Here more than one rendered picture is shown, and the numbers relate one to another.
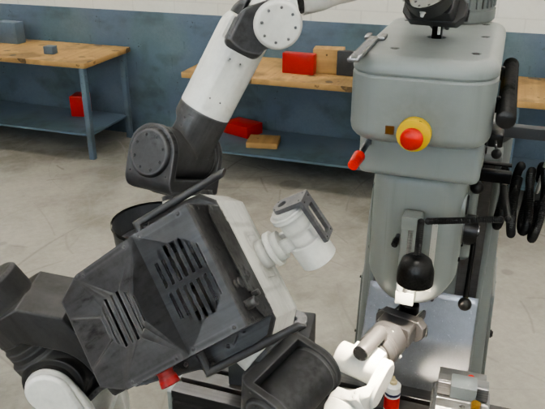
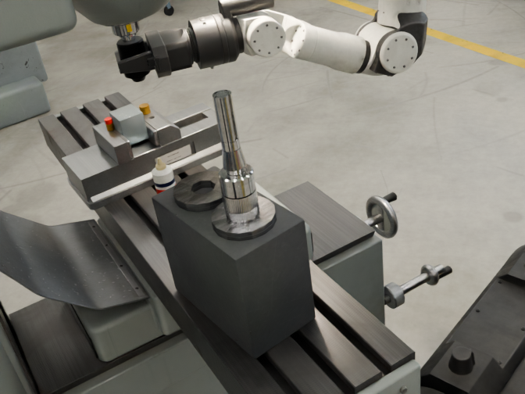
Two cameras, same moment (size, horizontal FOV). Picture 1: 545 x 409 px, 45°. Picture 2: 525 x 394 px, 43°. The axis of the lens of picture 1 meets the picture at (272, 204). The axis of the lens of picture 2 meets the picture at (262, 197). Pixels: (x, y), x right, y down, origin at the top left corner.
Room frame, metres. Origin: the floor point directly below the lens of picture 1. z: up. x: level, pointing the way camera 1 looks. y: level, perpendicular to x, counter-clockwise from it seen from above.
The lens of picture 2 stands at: (2.01, 0.60, 1.65)
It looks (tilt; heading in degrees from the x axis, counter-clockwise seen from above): 34 degrees down; 225
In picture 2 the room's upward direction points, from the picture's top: 9 degrees counter-clockwise
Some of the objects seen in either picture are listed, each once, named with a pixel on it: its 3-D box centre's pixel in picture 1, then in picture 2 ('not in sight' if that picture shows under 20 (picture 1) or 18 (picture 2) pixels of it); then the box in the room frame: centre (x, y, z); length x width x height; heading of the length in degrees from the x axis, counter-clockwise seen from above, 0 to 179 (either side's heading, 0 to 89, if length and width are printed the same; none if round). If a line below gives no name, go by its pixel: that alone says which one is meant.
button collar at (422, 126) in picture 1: (414, 134); not in sight; (1.12, -0.25, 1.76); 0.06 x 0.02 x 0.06; 71
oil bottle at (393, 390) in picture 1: (392, 393); (164, 182); (1.35, -0.31, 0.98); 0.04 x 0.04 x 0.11
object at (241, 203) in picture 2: not in sight; (240, 195); (1.50, 0.05, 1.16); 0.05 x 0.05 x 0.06
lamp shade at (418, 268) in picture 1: (416, 268); not in sight; (1.14, -0.28, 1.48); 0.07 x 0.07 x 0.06
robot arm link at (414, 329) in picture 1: (392, 334); (184, 48); (1.27, -0.28, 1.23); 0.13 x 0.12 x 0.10; 56
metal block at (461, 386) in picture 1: (462, 391); (129, 124); (1.29, -0.47, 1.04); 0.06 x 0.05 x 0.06; 73
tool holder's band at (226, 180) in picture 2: not in sight; (236, 173); (1.50, 0.05, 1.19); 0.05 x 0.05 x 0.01
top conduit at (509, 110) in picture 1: (506, 88); not in sight; (1.33, -0.48, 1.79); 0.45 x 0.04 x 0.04; 161
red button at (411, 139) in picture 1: (411, 138); not in sight; (1.10, -0.24, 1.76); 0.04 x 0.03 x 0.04; 71
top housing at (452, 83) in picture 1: (433, 75); not in sight; (1.35, -0.33, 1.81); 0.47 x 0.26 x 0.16; 161
